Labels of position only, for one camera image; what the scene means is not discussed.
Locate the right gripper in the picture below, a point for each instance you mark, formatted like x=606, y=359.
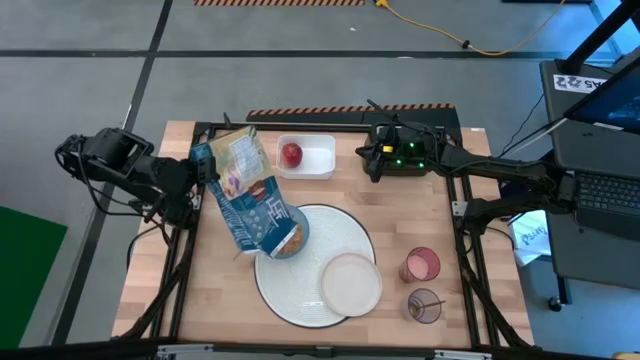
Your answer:
x=390, y=140

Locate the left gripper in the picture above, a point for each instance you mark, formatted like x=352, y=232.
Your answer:
x=185, y=175

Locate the blue cereal box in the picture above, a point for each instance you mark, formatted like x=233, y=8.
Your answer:
x=250, y=200

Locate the red apple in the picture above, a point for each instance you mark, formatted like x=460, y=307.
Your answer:
x=291, y=155

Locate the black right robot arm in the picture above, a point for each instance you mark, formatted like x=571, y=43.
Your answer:
x=500, y=167

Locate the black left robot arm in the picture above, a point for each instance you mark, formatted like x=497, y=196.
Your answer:
x=115, y=155

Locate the white plastic bin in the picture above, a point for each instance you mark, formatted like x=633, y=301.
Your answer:
x=320, y=160

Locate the blue plastic bowl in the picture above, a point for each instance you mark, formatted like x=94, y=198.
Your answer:
x=303, y=225

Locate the golden cereal flakes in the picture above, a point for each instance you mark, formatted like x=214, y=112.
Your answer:
x=294, y=242

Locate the pink tumbler with smoothie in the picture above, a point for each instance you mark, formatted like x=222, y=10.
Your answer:
x=419, y=267

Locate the cream round plate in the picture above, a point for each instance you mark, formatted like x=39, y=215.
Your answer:
x=352, y=285

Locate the white round woven placemat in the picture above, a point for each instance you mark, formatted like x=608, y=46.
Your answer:
x=300, y=295

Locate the wooden stirring stick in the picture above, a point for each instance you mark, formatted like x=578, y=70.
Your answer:
x=430, y=303

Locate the purple transparent tumbler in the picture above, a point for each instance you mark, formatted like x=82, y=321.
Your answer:
x=422, y=316

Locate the white printed paper sheet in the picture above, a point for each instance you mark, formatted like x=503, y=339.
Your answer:
x=530, y=237

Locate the green floor mat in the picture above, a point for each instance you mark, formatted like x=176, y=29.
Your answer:
x=30, y=280

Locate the white printed sticker label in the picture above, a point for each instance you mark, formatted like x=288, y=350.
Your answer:
x=575, y=83

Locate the black cart caster wheel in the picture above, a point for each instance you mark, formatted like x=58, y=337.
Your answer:
x=555, y=303

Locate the grey laptop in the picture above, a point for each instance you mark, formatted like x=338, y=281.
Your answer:
x=605, y=192

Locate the laptop computer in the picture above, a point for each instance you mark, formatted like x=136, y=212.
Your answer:
x=590, y=260

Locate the dark tilted monitor screen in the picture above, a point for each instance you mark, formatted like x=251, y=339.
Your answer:
x=615, y=105

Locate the silver frame bracket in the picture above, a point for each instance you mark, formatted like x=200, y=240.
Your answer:
x=460, y=208
x=195, y=202
x=462, y=355
x=182, y=351

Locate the black aluminium table frame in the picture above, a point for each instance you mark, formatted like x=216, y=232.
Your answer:
x=320, y=125

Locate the black diagonal stand post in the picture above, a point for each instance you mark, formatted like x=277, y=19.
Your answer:
x=600, y=35

